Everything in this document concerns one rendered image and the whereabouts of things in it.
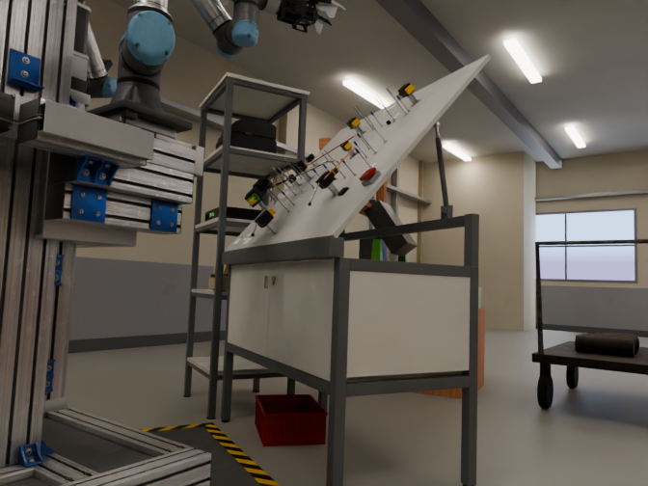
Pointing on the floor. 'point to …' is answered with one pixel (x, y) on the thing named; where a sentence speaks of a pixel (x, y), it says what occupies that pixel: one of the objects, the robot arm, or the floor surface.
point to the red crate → (289, 419)
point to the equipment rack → (276, 108)
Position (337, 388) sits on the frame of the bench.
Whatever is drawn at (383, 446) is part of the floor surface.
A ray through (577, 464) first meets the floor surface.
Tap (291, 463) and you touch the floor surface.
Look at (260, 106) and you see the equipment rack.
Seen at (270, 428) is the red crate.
